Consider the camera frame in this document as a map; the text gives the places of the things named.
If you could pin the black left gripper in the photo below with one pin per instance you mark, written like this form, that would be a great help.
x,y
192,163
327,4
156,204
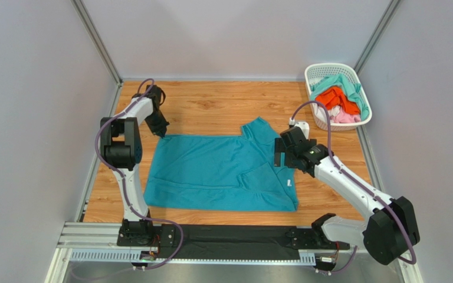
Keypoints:
x,y
160,130

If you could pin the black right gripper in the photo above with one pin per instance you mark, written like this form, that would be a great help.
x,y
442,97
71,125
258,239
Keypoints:
x,y
285,147

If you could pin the teal t shirt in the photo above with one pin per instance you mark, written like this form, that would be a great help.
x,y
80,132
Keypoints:
x,y
231,173

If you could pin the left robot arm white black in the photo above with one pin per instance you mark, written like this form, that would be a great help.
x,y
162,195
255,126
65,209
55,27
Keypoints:
x,y
119,146

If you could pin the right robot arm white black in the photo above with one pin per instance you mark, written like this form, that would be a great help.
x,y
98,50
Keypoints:
x,y
389,228

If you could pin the white shirt in basket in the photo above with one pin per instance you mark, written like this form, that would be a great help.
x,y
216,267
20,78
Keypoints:
x,y
333,113

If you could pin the pink shirt in basket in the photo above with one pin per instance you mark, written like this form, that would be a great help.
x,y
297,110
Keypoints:
x,y
341,117

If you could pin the orange shirt in basket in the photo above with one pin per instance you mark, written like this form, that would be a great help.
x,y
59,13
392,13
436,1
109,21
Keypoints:
x,y
334,96

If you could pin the white plastic laundry basket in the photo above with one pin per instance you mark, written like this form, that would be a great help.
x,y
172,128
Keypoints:
x,y
316,72

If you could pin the light teal shirt in basket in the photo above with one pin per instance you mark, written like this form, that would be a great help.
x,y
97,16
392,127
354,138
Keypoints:
x,y
351,90

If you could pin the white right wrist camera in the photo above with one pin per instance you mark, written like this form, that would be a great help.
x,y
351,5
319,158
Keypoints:
x,y
302,125

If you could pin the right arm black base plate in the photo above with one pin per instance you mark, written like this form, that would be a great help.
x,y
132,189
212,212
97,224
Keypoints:
x,y
308,238

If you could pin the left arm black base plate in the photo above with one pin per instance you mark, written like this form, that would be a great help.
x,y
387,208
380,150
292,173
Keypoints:
x,y
145,233

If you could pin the left corner aluminium post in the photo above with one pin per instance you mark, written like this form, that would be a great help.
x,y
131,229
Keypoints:
x,y
93,33

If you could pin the corner aluminium post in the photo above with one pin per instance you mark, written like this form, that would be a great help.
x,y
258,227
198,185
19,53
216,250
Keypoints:
x,y
93,33
376,35

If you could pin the aluminium front rail frame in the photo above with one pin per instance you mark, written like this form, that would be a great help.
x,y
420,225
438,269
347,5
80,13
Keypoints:
x,y
97,242

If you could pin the right corner aluminium post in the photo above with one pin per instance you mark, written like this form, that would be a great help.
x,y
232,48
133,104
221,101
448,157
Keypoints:
x,y
376,35

